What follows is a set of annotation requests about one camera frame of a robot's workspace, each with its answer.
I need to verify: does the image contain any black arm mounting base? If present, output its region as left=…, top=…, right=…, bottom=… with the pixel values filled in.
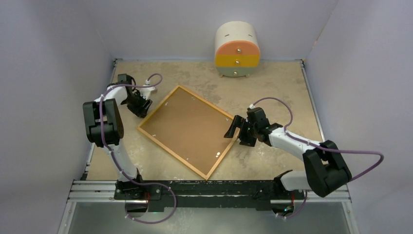
left=114, top=180, right=304, bottom=213

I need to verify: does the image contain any yellow wooden picture frame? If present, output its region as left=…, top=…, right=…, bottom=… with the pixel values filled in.
left=136, top=84, right=241, bottom=181

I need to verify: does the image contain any aluminium rail frame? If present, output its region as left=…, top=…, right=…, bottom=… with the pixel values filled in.
left=59, top=60, right=358, bottom=234

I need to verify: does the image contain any round pastel drawer cabinet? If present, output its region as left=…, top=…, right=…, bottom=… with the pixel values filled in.
left=214, top=21, right=261, bottom=78

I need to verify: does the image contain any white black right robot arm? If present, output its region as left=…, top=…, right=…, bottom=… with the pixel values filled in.
left=224, top=107, right=353, bottom=198

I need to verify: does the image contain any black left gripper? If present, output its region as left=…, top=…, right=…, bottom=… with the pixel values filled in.
left=123, top=91, right=152, bottom=118

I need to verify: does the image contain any brown backing board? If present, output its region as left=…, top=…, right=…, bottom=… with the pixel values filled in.
left=140, top=88, right=234, bottom=176

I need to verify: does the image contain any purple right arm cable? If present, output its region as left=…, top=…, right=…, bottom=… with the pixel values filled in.
left=249, top=97, right=385, bottom=220

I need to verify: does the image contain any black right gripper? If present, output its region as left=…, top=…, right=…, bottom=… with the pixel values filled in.
left=225, top=115, right=259, bottom=147

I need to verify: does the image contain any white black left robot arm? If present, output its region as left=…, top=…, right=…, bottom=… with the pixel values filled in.
left=82, top=74, right=156, bottom=199

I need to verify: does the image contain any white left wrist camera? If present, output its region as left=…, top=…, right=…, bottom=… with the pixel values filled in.
left=139, top=85, right=157, bottom=100

